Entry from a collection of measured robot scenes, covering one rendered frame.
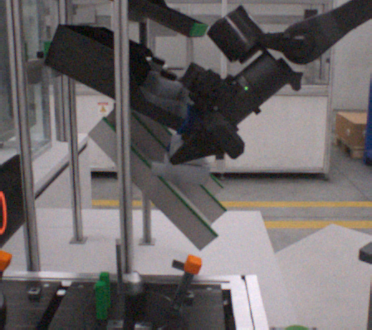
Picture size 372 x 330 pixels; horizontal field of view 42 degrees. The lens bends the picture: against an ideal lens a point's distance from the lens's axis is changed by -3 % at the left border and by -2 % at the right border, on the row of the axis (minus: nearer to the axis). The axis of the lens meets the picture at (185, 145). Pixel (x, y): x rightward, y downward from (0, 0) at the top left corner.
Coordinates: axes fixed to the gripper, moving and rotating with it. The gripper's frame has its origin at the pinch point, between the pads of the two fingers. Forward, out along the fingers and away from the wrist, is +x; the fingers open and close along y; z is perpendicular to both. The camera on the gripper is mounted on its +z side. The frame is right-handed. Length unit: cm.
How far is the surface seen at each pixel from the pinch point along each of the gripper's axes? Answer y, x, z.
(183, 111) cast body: -14.2, -1.1, -0.4
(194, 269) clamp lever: 15.0, 8.4, -8.5
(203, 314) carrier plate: 12.5, 13.1, -16.9
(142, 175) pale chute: -9.5, 10.8, -2.9
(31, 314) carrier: 9.9, 31.6, -1.3
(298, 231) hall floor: -223, 15, -185
